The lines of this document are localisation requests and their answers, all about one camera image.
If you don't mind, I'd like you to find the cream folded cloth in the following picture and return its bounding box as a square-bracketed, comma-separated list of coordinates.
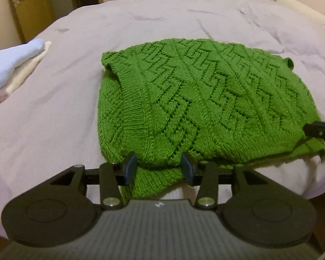
[5, 41, 52, 95]

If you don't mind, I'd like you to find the wooden door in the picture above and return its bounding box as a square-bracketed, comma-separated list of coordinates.
[4, 0, 56, 44]

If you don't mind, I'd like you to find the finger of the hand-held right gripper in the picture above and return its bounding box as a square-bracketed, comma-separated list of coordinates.
[303, 120, 325, 149]

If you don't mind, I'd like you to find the lilac duvet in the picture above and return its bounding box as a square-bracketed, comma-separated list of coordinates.
[0, 0, 325, 239]

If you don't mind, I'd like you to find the white headboard cushion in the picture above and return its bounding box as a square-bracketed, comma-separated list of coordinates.
[275, 0, 325, 30]

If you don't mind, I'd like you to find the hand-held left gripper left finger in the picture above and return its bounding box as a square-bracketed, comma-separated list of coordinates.
[50, 152, 138, 210]

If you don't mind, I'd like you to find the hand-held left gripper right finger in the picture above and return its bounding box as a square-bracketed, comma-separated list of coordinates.
[181, 152, 273, 210]

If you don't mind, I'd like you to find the blue folded cloth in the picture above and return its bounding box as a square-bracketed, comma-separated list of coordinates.
[0, 39, 45, 90]

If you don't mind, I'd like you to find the green knit sweater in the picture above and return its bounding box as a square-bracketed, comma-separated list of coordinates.
[97, 38, 325, 199]

